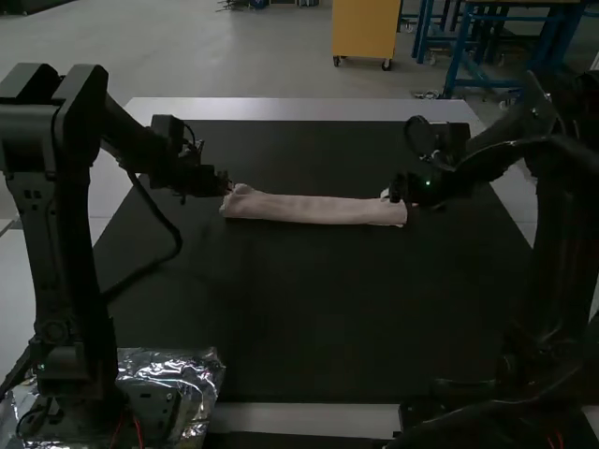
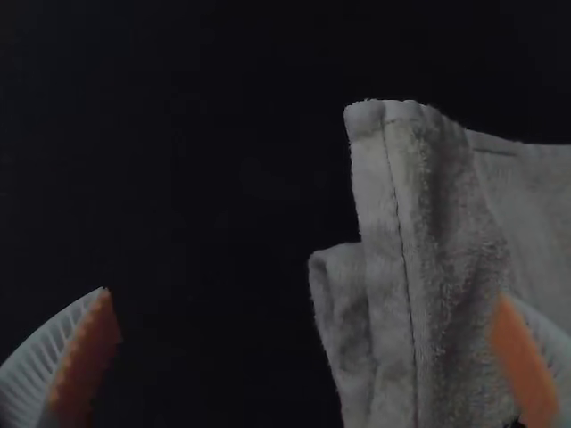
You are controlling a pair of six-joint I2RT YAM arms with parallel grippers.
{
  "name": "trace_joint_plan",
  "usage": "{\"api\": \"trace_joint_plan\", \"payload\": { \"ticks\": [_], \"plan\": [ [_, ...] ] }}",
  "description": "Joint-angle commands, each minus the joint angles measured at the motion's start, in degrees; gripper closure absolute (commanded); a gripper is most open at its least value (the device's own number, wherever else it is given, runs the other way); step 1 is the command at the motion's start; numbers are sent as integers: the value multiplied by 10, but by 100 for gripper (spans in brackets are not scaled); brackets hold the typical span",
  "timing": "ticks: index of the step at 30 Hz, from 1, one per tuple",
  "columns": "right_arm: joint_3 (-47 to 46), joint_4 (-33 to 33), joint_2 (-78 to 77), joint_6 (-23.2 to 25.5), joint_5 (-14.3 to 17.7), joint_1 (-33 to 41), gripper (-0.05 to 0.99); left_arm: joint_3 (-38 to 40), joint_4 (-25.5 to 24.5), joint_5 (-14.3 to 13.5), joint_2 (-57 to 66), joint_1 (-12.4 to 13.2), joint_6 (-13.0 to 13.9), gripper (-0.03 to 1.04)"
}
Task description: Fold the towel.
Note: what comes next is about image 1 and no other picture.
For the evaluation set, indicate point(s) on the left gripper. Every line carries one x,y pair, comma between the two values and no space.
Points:
203,181

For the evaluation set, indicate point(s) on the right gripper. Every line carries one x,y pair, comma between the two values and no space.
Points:
419,189

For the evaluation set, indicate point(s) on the pale towel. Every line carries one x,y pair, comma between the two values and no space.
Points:
318,210

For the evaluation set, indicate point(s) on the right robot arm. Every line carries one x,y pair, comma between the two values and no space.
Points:
557,234

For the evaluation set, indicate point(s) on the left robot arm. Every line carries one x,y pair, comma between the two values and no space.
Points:
61,210

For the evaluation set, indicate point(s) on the black mat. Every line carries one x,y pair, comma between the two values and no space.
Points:
304,304

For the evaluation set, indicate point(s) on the yellow wheeled cabinet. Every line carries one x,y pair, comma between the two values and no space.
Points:
365,28

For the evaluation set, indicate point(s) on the silver foil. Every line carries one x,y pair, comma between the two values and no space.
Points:
187,379

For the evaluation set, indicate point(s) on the blue metal frame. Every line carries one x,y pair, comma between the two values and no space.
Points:
433,28
472,79

